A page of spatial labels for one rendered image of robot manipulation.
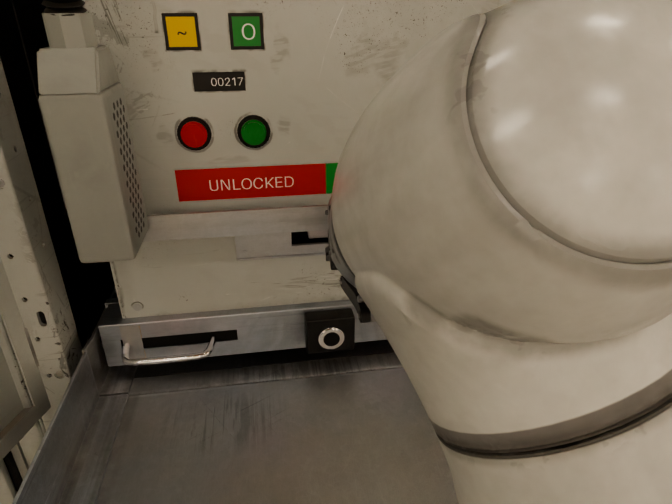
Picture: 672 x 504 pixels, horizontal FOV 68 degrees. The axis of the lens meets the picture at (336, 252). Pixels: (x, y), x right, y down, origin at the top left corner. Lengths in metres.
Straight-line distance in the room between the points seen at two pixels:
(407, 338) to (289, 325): 0.46
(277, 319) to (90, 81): 0.33
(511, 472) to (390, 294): 0.07
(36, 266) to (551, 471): 0.51
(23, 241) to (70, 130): 0.17
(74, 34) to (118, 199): 0.13
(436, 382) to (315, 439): 0.39
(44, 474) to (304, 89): 0.43
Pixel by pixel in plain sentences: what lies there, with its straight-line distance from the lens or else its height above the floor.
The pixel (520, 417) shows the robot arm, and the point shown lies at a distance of 0.17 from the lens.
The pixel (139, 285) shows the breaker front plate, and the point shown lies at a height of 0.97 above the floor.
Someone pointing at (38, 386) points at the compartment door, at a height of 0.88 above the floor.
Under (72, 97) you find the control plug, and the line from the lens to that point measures 0.44.
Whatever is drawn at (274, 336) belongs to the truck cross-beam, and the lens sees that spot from 0.63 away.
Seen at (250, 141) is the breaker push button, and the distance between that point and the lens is 0.53.
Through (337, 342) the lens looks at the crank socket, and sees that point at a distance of 0.61.
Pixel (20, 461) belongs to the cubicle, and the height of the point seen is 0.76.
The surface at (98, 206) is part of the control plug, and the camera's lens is 0.46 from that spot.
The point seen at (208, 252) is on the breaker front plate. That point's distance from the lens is 0.59.
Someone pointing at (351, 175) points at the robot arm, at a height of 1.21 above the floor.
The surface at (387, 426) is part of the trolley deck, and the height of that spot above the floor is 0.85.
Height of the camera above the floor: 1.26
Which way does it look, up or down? 26 degrees down
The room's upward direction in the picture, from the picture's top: straight up
